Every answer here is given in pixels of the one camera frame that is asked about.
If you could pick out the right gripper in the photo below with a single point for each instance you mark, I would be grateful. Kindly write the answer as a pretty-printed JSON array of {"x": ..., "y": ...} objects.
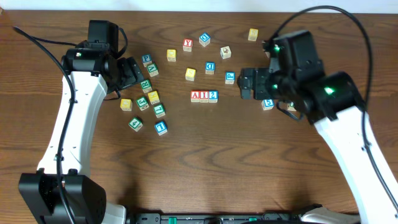
[{"x": 262, "y": 75}]

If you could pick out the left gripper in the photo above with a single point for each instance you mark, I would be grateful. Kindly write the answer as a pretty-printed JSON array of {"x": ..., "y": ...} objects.
[{"x": 130, "y": 77}]

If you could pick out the blue 2 block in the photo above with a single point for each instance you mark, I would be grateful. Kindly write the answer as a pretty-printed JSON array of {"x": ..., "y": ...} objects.
[{"x": 213, "y": 96}]

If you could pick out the red I block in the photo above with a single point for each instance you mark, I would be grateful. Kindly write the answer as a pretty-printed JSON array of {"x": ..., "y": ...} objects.
[{"x": 204, "y": 96}]

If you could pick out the red A block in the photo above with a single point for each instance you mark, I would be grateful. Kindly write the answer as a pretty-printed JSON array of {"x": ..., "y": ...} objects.
[{"x": 195, "y": 96}]

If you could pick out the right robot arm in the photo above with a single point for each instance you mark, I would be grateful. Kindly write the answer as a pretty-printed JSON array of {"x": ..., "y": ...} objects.
[{"x": 336, "y": 109}]

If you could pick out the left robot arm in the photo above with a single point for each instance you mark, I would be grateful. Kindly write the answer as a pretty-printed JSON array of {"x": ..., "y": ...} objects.
[{"x": 61, "y": 191}]

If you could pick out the blue 5 block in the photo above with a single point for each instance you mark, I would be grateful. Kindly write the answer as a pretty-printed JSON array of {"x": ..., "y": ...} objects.
[{"x": 267, "y": 104}]

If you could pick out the green R block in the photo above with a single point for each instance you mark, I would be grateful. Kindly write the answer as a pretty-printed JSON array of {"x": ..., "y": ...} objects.
[{"x": 146, "y": 86}]

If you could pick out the blue P block left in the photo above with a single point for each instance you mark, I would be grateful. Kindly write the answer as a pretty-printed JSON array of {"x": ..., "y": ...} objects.
[{"x": 146, "y": 60}]

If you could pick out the green V block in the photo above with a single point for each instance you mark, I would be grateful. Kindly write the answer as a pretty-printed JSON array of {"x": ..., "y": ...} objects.
[{"x": 152, "y": 69}]

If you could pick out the yellow G block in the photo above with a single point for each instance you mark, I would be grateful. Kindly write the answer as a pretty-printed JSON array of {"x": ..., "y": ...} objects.
[{"x": 126, "y": 104}]

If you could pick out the green J block left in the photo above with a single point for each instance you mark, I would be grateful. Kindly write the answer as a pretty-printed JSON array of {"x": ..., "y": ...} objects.
[{"x": 142, "y": 103}]

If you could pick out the green j block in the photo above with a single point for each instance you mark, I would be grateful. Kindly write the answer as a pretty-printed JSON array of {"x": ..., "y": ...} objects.
[
  {"x": 142, "y": 103},
  {"x": 291, "y": 107}
]

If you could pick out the plain picture block centre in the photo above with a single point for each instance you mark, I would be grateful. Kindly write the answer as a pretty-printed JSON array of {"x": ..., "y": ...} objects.
[{"x": 225, "y": 52}]

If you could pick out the green J block right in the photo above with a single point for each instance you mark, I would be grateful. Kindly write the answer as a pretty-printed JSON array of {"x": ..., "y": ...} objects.
[{"x": 291, "y": 107}]

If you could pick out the yellow S block top right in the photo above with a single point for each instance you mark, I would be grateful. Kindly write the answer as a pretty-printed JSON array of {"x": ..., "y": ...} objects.
[{"x": 253, "y": 34}]

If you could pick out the yellow s block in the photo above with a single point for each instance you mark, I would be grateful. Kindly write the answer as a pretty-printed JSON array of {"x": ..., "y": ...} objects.
[
  {"x": 253, "y": 34},
  {"x": 190, "y": 74}
]

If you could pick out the blue D block middle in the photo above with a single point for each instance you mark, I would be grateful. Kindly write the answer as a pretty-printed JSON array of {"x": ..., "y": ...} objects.
[{"x": 209, "y": 68}]

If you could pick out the blue d block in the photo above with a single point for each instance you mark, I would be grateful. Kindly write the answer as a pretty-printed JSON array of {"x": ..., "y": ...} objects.
[
  {"x": 204, "y": 39},
  {"x": 209, "y": 68}
]

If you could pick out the green L block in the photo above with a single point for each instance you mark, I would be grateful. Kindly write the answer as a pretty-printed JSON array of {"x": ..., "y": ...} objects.
[{"x": 159, "y": 110}]

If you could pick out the green 4 block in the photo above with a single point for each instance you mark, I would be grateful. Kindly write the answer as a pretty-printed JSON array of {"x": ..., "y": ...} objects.
[{"x": 135, "y": 124}]

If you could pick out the yellow S block middle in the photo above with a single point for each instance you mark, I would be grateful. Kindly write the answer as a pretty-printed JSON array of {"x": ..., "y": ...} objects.
[{"x": 190, "y": 74}]

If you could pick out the blue T block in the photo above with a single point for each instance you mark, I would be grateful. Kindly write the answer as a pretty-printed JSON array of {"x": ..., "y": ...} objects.
[{"x": 161, "y": 128}]

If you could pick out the blue D block top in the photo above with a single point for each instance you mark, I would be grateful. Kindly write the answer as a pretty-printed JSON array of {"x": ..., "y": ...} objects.
[{"x": 204, "y": 39}]

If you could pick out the red Y block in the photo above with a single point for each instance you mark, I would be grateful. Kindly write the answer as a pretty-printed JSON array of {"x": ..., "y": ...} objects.
[{"x": 187, "y": 45}]

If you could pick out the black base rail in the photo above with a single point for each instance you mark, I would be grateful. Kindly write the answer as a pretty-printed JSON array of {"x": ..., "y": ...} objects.
[{"x": 156, "y": 218}]

